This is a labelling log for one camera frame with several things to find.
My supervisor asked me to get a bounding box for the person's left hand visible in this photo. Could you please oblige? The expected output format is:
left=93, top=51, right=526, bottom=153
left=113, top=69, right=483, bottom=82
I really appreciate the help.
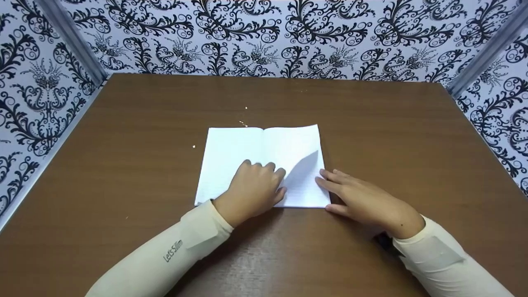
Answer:
left=212, top=160, right=288, bottom=229

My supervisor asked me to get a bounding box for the person's right forearm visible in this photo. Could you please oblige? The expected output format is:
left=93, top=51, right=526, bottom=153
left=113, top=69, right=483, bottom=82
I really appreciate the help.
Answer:
left=391, top=215, right=516, bottom=297

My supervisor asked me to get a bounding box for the white paper sheet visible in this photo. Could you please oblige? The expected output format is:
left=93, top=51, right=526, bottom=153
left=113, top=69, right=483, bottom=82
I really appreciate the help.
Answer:
left=194, top=124, right=332, bottom=208

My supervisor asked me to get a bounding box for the person's right hand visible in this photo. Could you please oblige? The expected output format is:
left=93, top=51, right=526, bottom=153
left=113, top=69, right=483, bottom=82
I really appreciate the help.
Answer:
left=315, top=168, right=426, bottom=240

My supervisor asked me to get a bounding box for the person's left forearm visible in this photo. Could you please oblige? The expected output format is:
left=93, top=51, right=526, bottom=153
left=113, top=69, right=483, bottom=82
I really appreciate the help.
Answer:
left=85, top=200, right=234, bottom=297

